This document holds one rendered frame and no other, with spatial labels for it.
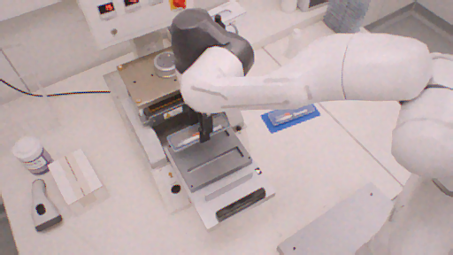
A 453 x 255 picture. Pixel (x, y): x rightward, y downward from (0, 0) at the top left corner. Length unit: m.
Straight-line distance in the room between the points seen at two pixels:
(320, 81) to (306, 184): 0.76
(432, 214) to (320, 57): 0.37
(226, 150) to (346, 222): 0.45
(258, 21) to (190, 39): 1.08
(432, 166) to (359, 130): 0.92
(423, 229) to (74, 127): 1.23
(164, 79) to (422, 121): 0.74
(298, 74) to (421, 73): 0.17
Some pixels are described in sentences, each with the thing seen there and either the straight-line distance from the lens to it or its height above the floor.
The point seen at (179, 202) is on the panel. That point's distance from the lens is 1.22.
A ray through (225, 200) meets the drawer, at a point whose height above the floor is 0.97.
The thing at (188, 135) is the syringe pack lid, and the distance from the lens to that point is 1.03.
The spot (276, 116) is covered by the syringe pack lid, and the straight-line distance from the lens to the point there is 1.42.
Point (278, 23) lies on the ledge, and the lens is 1.78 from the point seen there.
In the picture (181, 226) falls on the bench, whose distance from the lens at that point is 1.23.
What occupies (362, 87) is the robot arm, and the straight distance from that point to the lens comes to 0.58.
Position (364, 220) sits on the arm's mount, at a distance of 1.25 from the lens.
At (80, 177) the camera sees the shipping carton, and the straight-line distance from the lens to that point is 1.28.
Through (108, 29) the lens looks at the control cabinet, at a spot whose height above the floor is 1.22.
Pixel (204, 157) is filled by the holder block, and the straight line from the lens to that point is 1.05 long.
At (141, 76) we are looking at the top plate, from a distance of 1.11.
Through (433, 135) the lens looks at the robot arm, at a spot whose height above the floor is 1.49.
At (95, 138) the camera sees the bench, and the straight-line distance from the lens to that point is 1.46.
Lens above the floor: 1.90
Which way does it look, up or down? 55 degrees down
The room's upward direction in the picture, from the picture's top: straight up
